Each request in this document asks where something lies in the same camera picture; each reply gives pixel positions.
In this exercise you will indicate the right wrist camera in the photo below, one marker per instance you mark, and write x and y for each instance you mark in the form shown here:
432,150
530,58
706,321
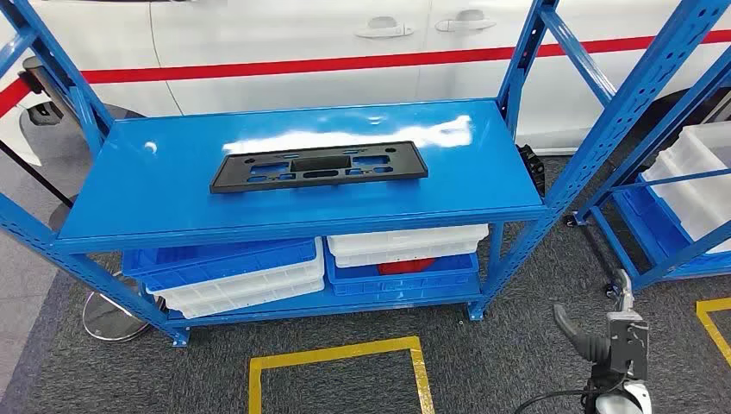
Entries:
628,343

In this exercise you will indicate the black rack caster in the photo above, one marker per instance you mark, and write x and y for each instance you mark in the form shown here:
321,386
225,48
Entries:
612,290
571,220

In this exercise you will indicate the black barrier stanchion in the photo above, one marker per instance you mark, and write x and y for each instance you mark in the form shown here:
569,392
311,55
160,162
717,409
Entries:
40,77

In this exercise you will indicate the white car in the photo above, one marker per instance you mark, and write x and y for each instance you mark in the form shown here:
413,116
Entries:
285,34

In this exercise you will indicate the black ribbed object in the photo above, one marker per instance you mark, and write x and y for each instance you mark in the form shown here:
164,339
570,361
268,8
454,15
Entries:
532,168

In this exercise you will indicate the red barrier belt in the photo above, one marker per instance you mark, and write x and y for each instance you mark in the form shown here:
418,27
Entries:
11,97
285,65

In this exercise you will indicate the chrome base barrier stanchion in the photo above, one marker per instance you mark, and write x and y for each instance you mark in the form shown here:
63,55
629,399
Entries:
114,320

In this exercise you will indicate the translucent white bin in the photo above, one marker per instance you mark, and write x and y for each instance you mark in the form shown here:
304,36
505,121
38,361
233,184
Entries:
685,200
708,143

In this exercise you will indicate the black plastic car part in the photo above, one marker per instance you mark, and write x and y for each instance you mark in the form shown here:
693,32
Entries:
325,164

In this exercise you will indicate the red part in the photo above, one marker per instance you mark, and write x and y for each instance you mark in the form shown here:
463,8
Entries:
405,267

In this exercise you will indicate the blue metal shelf rack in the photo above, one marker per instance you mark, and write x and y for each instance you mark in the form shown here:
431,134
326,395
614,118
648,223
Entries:
171,188
651,225

